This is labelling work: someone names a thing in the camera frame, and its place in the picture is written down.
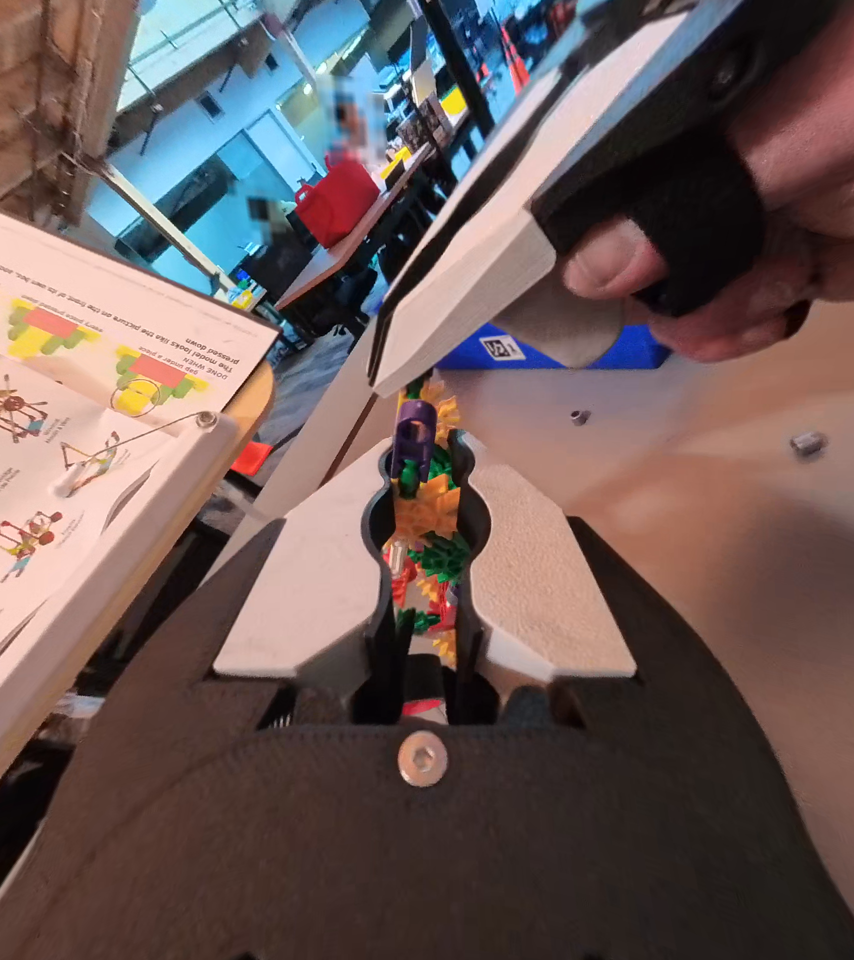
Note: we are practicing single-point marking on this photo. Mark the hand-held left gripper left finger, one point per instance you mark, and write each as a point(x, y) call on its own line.
point(299, 600)

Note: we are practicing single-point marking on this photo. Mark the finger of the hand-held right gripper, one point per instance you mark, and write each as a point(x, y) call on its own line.
point(483, 154)
point(464, 315)

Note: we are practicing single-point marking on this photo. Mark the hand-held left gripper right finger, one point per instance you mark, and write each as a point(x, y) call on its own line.
point(547, 600)

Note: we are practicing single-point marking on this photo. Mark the blue bin with white tag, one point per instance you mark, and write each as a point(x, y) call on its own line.
point(457, 358)

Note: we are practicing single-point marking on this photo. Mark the colourful toy construction car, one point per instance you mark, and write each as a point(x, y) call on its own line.
point(423, 517)

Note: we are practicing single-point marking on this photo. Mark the person's right hand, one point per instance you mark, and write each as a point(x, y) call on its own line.
point(832, 165)

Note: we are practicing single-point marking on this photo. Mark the black metal pole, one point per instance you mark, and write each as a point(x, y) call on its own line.
point(461, 67)

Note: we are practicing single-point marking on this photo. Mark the small grey spacer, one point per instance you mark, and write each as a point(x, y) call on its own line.
point(808, 443)
point(580, 417)

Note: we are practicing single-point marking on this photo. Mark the red fabric bag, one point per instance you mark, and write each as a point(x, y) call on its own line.
point(337, 202)

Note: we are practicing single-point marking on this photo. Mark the wooden table with black legs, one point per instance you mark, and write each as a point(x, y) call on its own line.
point(307, 281)

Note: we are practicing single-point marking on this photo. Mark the white document stand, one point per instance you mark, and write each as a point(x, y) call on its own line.
point(134, 570)

